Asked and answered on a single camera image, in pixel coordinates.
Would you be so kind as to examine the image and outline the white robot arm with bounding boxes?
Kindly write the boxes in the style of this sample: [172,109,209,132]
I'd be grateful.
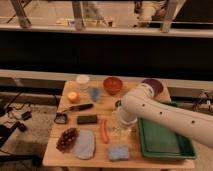
[116,83,213,148]

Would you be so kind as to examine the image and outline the small dark round cup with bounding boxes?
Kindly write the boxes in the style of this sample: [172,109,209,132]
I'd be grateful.
[115,100,121,108]

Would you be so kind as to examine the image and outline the orange fruit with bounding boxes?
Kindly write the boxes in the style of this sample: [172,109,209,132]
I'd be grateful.
[67,91,79,103]

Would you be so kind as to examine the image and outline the green plastic tray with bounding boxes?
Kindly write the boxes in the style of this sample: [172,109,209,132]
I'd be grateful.
[137,101,197,160]

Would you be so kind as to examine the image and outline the orange red bowl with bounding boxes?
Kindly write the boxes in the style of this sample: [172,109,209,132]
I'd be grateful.
[103,77,123,95]

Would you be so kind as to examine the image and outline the purple bowl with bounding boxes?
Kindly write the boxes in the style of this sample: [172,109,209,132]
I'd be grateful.
[143,78,163,96]

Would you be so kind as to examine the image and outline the black cables on floor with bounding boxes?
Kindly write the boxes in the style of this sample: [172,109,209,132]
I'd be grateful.
[0,93,34,148]

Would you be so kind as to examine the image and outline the white plastic cup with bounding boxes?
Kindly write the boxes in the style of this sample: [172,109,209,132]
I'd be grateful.
[76,75,90,90]

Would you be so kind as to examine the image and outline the orange carrot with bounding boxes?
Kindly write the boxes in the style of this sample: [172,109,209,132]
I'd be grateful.
[100,120,109,144]

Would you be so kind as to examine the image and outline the brown grape bunch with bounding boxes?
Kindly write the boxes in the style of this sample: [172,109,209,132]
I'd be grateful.
[56,128,78,153]

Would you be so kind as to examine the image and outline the light blue cloth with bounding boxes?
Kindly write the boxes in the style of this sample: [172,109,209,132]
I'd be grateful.
[71,130,96,160]

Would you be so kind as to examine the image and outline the black handled brush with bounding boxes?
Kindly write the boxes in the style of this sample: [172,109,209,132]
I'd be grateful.
[60,103,94,113]

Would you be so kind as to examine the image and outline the black square container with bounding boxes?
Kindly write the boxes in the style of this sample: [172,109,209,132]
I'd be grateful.
[54,113,68,124]

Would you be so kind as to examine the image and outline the black rectangular block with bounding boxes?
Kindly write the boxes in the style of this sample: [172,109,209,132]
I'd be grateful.
[77,115,98,124]

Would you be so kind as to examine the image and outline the blue sponge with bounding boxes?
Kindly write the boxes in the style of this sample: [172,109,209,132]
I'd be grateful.
[108,145,130,161]

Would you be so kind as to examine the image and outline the blue plastic cup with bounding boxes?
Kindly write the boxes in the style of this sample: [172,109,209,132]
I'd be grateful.
[89,87,101,102]

